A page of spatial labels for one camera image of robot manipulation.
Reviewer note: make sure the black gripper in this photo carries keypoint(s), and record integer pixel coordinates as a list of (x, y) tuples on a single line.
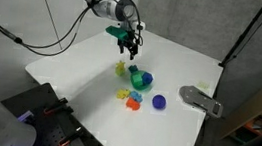
[(134, 38)]

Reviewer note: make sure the yellow star toy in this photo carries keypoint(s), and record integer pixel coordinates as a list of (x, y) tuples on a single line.
[(120, 67)]

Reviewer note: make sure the teal toy on table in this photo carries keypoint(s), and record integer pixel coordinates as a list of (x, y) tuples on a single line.
[(133, 68)]

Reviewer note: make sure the light green block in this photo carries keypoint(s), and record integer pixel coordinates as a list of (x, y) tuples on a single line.
[(119, 74)]

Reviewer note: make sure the green block in bowl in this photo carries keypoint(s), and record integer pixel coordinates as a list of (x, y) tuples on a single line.
[(136, 80)]

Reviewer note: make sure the green plastic bowl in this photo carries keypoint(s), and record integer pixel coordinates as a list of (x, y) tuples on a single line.
[(143, 87)]

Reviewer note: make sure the dark blue toy in bowl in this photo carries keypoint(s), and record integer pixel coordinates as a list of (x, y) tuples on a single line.
[(147, 78)]

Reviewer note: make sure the yellow animal toy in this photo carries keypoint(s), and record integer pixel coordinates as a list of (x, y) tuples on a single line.
[(122, 93)]

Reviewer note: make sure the light blue toy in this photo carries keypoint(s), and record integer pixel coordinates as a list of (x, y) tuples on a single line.
[(136, 96)]

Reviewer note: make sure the orange toy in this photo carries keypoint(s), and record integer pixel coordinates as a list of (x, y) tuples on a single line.
[(131, 103)]

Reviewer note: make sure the purple blue ball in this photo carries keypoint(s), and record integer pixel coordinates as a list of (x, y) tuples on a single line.
[(159, 102)]

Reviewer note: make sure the orange black clamp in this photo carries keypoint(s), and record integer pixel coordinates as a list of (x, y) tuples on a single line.
[(68, 139), (54, 107)]

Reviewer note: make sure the black tripod pole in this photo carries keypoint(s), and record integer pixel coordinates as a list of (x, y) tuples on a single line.
[(243, 39)]

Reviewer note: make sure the green wrist camera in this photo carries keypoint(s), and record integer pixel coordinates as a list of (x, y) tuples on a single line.
[(117, 32)]

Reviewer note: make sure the grey metal mount plate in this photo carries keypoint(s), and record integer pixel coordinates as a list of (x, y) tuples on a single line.
[(195, 97)]

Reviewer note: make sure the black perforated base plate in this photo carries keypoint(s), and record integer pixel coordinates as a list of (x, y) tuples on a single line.
[(50, 128)]

